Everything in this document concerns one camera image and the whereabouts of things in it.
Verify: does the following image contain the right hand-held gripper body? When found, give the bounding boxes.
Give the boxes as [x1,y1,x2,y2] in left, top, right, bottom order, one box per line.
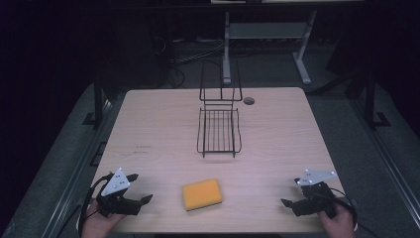
[291,169,339,219]

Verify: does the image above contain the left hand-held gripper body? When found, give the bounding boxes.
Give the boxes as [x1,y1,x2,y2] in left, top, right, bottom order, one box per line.
[95,167,142,218]

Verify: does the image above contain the yellow sponge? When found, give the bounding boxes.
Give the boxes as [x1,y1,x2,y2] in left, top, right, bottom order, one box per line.
[181,178,224,212]

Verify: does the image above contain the black wire rack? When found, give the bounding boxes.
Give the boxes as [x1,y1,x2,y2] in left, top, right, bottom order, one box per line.
[196,60,244,159]

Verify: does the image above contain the person's right hand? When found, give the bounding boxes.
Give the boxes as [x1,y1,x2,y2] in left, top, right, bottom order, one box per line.
[317,202,358,238]

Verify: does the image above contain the person's left hand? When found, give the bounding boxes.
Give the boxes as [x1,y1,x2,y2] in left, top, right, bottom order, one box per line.
[80,199,129,238]

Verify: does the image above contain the grey metal stand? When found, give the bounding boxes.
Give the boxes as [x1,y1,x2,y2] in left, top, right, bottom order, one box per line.
[222,9,319,86]

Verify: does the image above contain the black cable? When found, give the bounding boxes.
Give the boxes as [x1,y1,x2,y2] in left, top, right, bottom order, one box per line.
[77,173,115,238]
[329,186,380,238]

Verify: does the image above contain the black metal post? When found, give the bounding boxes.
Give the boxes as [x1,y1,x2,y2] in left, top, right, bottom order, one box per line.
[81,73,111,129]
[362,70,392,131]

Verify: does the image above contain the bundle of floor cables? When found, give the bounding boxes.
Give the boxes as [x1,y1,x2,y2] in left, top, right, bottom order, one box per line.
[153,34,226,89]

